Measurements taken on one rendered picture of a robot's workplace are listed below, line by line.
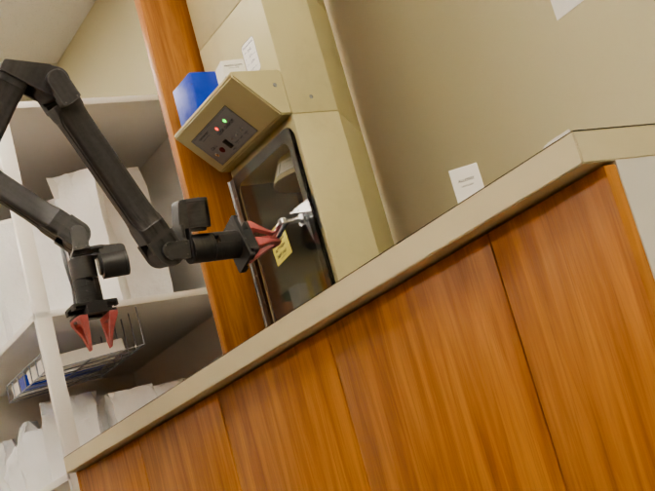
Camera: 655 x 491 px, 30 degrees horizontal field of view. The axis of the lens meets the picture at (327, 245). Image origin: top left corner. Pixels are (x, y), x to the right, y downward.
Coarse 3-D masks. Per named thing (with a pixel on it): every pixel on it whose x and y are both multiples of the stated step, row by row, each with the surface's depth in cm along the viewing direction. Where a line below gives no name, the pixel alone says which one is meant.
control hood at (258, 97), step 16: (224, 80) 247; (240, 80) 245; (256, 80) 247; (272, 80) 248; (224, 96) 250; (240, 96) 248; (256, 96) 246; (272, 96) 247; (208, 112) 257; (240, 112) 252; (256, 112) 250; (272, 112) 248; (288, 112) 248; (192, 128) 264; (256, 128) 254; (272, 128) 253; (192, 144) 269; (256, 144) 261; (208, 160) 271; (240, 160) 268
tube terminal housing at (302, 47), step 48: (288, 0) 257; (240, 48) 264; (288, 48) 253; (336, 48) 276; (288, 96) 249; (336, 96) 257; (336, 144) 251; (336, 192) 247; (336, 240) 243; (384, 240) 257
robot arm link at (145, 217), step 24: (72, 96) 225; (72, 120) 227; (72, 144) 230; (96, 144) 229; (96, 168) 229; (120, 168) 231; (120, 192) 231; (144, 216) 232; (144, 240) 232; (168, 240) 233; (168, 264) 233
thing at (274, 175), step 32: (288, 128) 248; (256, 160) 261; (288, 160) 249; (256, 192) 262; (288, 192) 251; (288, 224) 252; (288, 256) 254; (320, 256) 242; (288, 288) 255; (320, 288) 244
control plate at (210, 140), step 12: (228, 108) 253; (216, 120) 258; (228, 120) 256; (240, 120) 254; (204, 132) 264; (216, 132) 262; (228, 132) 260; (240, 132) 258; (252, 132) 256; (204, 144) 267; (216, 144) 265; (240, 144) 261; (216, 156) 268; (228, 156) 266
